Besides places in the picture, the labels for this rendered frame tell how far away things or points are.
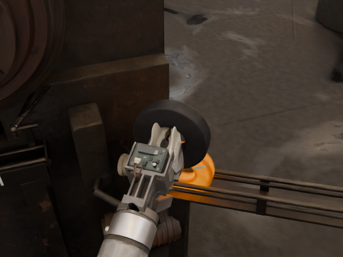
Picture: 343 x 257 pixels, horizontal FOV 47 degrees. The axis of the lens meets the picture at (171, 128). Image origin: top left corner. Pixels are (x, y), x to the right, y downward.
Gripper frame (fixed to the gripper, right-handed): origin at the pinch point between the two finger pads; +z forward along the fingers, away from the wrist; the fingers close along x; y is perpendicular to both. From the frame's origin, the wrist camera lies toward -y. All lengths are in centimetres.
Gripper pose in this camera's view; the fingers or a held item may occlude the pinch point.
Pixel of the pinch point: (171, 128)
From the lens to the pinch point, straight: 76.8
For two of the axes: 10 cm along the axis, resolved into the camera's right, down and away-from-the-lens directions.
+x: -9.6, -1.9, 2.2
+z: 2.8, -8.0, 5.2
